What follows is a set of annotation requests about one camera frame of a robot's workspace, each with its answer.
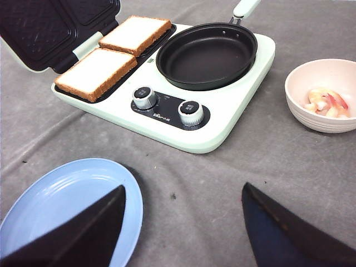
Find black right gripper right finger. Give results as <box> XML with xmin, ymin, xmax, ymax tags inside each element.
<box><xmin>241</xmin><ymin>182</ymin><xmax>355</xmax><ymax>266</ymax></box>

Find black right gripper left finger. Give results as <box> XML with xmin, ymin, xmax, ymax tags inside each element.
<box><xmin>1</xmin><ymin>185</ymin><xmax>126</xmax><ymax>266</ymax></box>

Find pink shrimp pieces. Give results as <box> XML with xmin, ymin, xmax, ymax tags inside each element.
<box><xmin>304</xmin><ymin>87</ymin><xmax>350</xmax><ymax>118</ymax></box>

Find cream ribbed bowl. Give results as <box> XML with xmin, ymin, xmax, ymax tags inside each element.
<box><xmin>285</xmin><ymin>58</ymin><xmax>355</xmax><ymax>134</ymax></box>

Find toast bread slice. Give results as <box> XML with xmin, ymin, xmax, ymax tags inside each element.
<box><xmin>55</xmin><ymin>48</ymin><xmax>137</xmax><ymax>102</ymax></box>
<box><xmin>98</xmin><ymin>16</ymin><xmax>172</xmax><ymax>57</ymax></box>

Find mint green breakfast maker base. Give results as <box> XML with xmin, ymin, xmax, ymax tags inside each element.
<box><xmin>51</xmin><ymin>34</ymin><xmax>275</xmax><ymax>154</ymax></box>

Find blue plastic plate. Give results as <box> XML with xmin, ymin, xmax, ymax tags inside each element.
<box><xmin>1</xmin><ymin>158</ymin><xmax>143</xmax><ymax>266</ymax></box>

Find left silver control knob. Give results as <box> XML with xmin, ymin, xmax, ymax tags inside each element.
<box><xmin>132</xmin><ymin>86</ymin><xmax>157</xmax><ymax>110</ymax></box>

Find silver control knob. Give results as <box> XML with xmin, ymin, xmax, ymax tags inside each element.
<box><xmin>178</xmin><ymin>101</ymin><xmax>204</xmax><ymax>127</ymax></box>
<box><xmin>132</xmin><ymin>86</ymin><xmax>157</xmax><ymax>110</ymax></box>

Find right silver control knob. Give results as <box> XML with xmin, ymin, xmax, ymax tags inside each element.
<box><xmin>178</xmin><ymin>101</ymin><xmax>204</xmax><ymax>127</ymax></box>

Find black frying pan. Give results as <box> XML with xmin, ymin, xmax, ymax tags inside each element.
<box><xmin>156</xmin><ymin>23</ymin><xmax>258</xmax><ymax>91</ymax></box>

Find mint green pan handle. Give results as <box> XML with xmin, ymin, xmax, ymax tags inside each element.
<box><xmin>229</xmin><ymin>0</ymin><xmax>261</xmax><ymax>24</ymax></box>

